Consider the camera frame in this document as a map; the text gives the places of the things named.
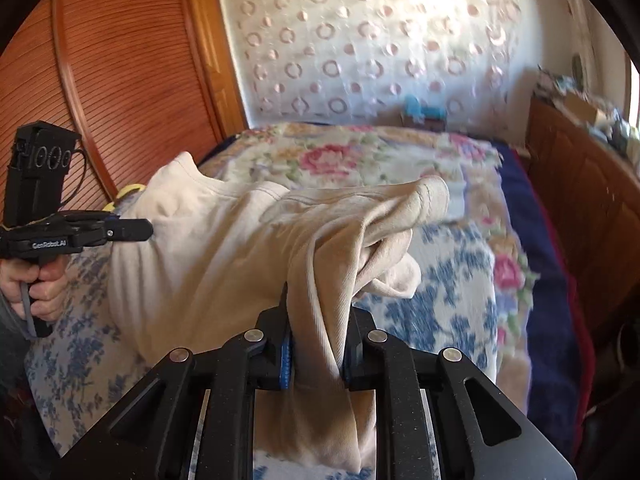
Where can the small round mirror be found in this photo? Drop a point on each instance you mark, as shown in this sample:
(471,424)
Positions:
(577,67)

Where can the pile of assorted small things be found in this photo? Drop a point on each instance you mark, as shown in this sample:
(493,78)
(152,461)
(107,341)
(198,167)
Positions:
(552,85)

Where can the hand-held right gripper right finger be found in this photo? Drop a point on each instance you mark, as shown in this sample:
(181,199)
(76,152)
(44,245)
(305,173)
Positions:
(360,355)

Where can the circle patterned sheer curtain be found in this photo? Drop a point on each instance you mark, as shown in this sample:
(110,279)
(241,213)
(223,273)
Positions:
(375,35)

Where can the yellow plush toy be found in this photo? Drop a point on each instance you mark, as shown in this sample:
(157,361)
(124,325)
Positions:
(131,188)

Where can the person's left hand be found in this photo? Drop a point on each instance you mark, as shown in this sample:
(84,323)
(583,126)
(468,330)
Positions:
(47,292)

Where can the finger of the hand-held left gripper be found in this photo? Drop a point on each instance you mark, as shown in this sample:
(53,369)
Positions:
(132,230)

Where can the navy blue blanket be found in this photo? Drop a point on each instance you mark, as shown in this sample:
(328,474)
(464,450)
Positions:
(545,260)

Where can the blue floral blanket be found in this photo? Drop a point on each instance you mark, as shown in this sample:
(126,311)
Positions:
(450,285)

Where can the wooden slatted wardrobe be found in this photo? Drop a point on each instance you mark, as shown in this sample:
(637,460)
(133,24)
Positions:
(125,60)

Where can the wooden cabinet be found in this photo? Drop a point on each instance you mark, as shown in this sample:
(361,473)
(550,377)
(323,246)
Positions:
(575,185)

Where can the white ribbed top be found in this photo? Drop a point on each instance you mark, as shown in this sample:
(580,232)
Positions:
(225,260)

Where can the blue toy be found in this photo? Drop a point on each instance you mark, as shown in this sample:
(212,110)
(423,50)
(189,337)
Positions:
(420,110)

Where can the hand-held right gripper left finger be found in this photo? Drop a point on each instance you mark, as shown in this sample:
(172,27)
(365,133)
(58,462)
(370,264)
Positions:
(285,365)

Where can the cardboard box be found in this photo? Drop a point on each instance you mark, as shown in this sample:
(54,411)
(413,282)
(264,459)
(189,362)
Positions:
(580,107)

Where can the window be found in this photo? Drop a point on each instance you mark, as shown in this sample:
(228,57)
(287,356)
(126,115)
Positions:
(634,90)

